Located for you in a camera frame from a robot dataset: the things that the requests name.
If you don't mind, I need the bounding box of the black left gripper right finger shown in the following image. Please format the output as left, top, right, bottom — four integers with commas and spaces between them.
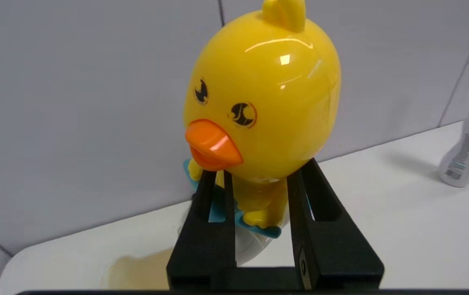
287, 158, 385, 290

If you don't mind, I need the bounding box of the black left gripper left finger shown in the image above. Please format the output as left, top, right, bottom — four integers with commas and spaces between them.
167, 169, 237, 290

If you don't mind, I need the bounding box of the yellow duck toy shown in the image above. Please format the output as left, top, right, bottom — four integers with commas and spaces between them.
177, 0, 342, 267

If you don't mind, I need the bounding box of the white slim bottle grey cap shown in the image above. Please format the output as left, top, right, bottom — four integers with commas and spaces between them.
437, 90, 469, 188

